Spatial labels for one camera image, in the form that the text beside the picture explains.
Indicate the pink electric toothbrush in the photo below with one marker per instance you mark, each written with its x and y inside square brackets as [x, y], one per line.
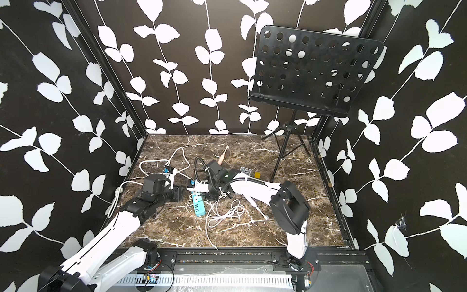
[222, 157]

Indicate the white electric toothbrush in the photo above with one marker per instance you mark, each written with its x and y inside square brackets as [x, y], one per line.
[254, 204]

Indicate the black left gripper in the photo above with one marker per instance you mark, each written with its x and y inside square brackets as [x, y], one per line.
[178, 193]

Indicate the teal power strip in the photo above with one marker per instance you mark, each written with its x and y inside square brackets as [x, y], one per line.
[198, 204]

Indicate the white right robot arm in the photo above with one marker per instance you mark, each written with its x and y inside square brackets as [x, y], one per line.
[289, 208]

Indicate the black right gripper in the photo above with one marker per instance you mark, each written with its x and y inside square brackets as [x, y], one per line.
[210, 197]

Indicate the black music stand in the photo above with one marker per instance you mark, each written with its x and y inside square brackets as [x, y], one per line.
[310, 71]

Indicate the blue playing card box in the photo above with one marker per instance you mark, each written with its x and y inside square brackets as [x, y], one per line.
[245, 170]

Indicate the black front rail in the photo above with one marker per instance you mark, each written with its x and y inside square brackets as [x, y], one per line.
[278, 257]

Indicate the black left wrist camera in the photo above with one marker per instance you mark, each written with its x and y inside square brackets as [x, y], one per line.
[154, 185]

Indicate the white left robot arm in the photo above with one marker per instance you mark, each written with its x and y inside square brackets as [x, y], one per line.
[89, 271]

